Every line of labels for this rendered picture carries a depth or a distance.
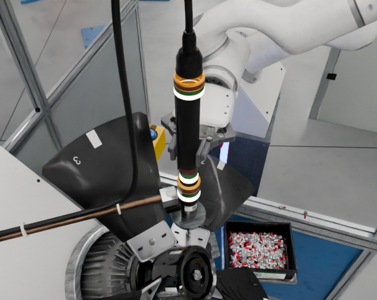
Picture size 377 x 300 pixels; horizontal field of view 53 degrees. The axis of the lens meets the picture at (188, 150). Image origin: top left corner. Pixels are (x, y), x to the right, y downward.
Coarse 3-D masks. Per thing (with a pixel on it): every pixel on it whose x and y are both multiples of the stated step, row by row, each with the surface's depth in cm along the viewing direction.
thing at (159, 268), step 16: (160, 256) 79; (176, 256) 75; (192, 256) 78; (208, 256) 80; (144, 272) 80; (160, 272) 76; (176, 272) 73; (192, 272) 76; (208, 272) 80; (160, 288) 75; (176, 288) 72; (192, 288) 75; (208, 288) 78
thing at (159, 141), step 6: (150, 126) 125; (156, 132) 123; (162, 132) 124; (156, 138) 121; (162, 138) 125; (156, 144) 120; (162, 144) 126; (156, 150) 121; (162, 150) 128; (156, 156) 123
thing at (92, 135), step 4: (88, 132) 72; (92, 132) 72; (88, 136) 72; (92, 136) 72; (96, 136) 72; (92, 140) 72; (96, 140) 72; (92, 144) 72; (96, 144) 72; (100, 144) 73
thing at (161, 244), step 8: (160, 224) 78; (144, 232) 78; (152, 232) 78; (160, 232) 78; (168, 232) 78; (128, 240) 78; (136, 240) 78; (144, 240) 78; (160, 240) 79; (168, 240) 79; (176, 240) 79; (136, 248) 78; (144, 248) 79; (152, 248) 79; (160, 248) 79; (168, 248) 79; (136, 256) 79; (144, 256) 79; (152, 256) 79
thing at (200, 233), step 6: (174, 228) 88; (198, 228) 88; (174, 234) 87; (180, 234) 87; (192, 234) 87; (198, 234) 87; (204, 234) 87; (180, 240) 85; (186, 240) 85; (192, 240) 85; (198, 240) 85; (204, 240) 86; (204, 246) 84
